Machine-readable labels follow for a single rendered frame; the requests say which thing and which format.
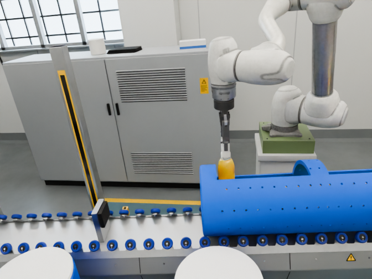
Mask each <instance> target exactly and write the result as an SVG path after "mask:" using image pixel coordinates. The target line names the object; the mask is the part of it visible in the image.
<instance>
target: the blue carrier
mask: <svg viewBox="0 0 372 279"><path fill-rule="evenodd" d="M199 174H200V201H201V219H202V228H203V235H204V236H230V235H262V234H294V233H326V232H343V231H372V169H355V170H332V171H327V169H326V167H325V165H324V164H323V163H322V162H321V161H320V160H318V159H304V160H298V161H297V162H296V163H295V164H294V167H293V171H292V173H274V174H250V175H235V179H220V180H219V177H218V176H217V175H216V165H215V164H206V165H201V166H200V168H199ZM289 176H290V177H289ZM329 184H330V185H329ZM309 185H310V186H309ZM320 185H321V186H320ZM285 186H286V187H285ZM298 186H299V187H298ZM226 189H227V190H226ZM306 207H307V208H306ZM282 208H283V209H282ZM294 208H295V209H294ZM233 210H235V211H233ZM246 210H247V211H246Z"/></svg>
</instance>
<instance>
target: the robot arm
mask: <svg viewBox="0 0 372 279"><path fill-rule="evenodd" d="M354 1H355V0H267V2H266V4H265V6H264V7H263V9H262V11H261V13H260V15H259V27H260V29H261V31H262V32H263V34H264V36H265V37H266V39H267V42H264V43H262V44H260V45H258V46H256V47H253V48H251V50H238V49H237V43H236V41H235V40H234V39H233V37H217V38H215V39H213V40H212V41H211V42H210V45H209V51H208V73H209V77H210V81H211V91H212V98H213V99H214V108H215V109H216V110H218V111H220V112H219V118H220V125H221V131H220V133H221V142H220V143H221V151H222V158H230V137H229V125H230V114H229V110H232V109H233V108H234V98H235V97H236V82H245V83H248V84H254V85H277V84H281V83H284V82H286V81H287V80H288V79H289V78H291V76H292V75H293V73H294V70H295V61H294V59H293V57H292V56H291V55H290V54H289V53H287V52H285V47H286V40H285V36H284V35H283V33H282V32H281V30H280V28H279V26H278V25H277V23H276V22H275V20H276V19H277V18H279V17H280V16H282V15H284V14H285V13H286V12H288V11H289V12H290V11H306V12H307V14H308V17H309V20H310V21H311V22H312V89H311V91H310V92H309V93H308V94H307V96H305V95H303V94H302V91H301V90H300V89H299V88H297V87H296V86H293V85H286V86H281V87H280V88H279V89H278V90H277V91H276V93H275V95H274V97H273V100H272V107H271V123H268V124H267V125H263V126H262V130H264V131H269V132H270V137H302V134H301V133H300V131H299V129H298V124H299V123H302V124H305V125H309V126H313V127H320V128H335V127H339V126H341V125H343V124H344V123H345V120H346V118H347V115H348V111H349V109H348V107H347V104H346V103H345V102H344V101H340V98H339V95H338V93H337V91H335V90H334V89H333V84H334V67H335V52H336V44H337V28H338V19H339V18H340V16H341V15H342V13H343V10H344V9H347V8H348V7H350V6H351V5H352V4H353V3H354Z"/></svg>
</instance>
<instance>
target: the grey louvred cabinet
mask: <svg viewBox="0 0 372 279"><path fill-rule="evenodd" d="M209 45H210V44H206V49H192V50H180V46H179V45H176V46H158V47H149V48H142V50H140V51H137V52H135V53H118V54H107V52H108V51H109V50H106V53H105V54H101V55H92V54H91V52H90V51H79V52H70V53H69V55H70V59H71V63H72V66H73V71H74V75H75V80H76V84H77V88H78V92H79V96H80V100H81V104H82V109H83V112H84V116H85V121H86V125H87V130H88V133H89V137H90V141H91V145H92V150H93V153H94V157H95V162H96V166H97V171H98V174H99V178H100V182H101V186H102V187H146V188H193V189H200V174H199V168H200V166H201V165H206V164H215V165H216V175H217V176H218V163H219V160H220V158H221V143H220V142H221V133H220V131H221V125H220V118H219V112H220V111H218V110H216V109H215V108H214V99H213V98H212V91H211V81H210V77H209V73H208V51H209ZM2 64H3V65H2V67H3V70H4V73H5V75H6V78H7V81H8V85H9V88H10V90H11V93H12V96H13V99H14V102H15V105H16V107H17V110H18V113H19V117H20V120H21V122H22V125H23V128H24V131H25V134H26V137H27V139H28V142H29V145H30V149H31V151H32V154H33V157H34V160H35V163H36V165H37V169H38V171H39V174H40V177H41V180H44V181H45V184H46V185H75V186H86V185H85V181H84V177H83V174H82V170H81V166H80V162H79V159H78V154H77V151H76V148H75V144H74V140H73V136H72V133H71V129H70V125H69V121H68V117H67V115H66V111H65V107H64V103H63V99H62V96H61V92H60V89H59V84H58V81H57V78H56V74H55V70H54V66H53V62H52V59H51V55H50V54H34V55H30V56H26V57H23V58H19V59H16V60H11V61H8V62H5V63H2Z"/></svg>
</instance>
